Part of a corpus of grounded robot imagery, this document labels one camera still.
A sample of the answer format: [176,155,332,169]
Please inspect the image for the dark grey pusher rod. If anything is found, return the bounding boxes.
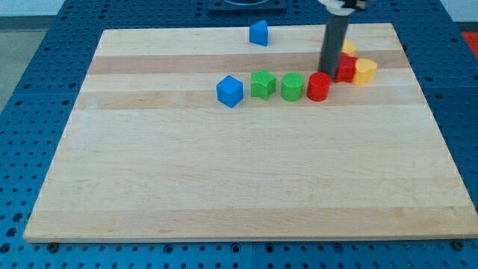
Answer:
[318,13,350,78]

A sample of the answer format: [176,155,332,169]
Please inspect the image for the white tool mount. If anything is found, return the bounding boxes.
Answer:
[318,0,367,16]

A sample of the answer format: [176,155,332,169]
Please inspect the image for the red star block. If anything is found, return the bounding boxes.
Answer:
[335,53,358,83]

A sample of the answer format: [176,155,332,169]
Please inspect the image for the yellow heart block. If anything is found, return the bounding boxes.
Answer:
[352,58,378,85]

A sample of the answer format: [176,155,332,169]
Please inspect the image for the green star block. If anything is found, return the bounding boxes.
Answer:
[251,69,276,100]

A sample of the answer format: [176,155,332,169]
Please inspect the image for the yellow block behind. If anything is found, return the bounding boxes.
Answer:
[341,40,356,57]

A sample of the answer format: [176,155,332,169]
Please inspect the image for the red cylinder block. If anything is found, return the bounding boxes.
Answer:
[307,72,332,102]

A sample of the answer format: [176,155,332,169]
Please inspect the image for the green cylinder block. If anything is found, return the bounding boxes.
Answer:
[281,72,305,102]

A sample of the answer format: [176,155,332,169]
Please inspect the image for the blue triangle block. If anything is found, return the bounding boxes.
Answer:
[249,19,269,46]

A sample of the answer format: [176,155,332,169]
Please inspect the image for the blue cube block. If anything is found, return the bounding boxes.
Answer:
[217,75,243,108]

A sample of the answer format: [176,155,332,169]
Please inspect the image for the wooden board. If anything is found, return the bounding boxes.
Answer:
[23,23,477,243]

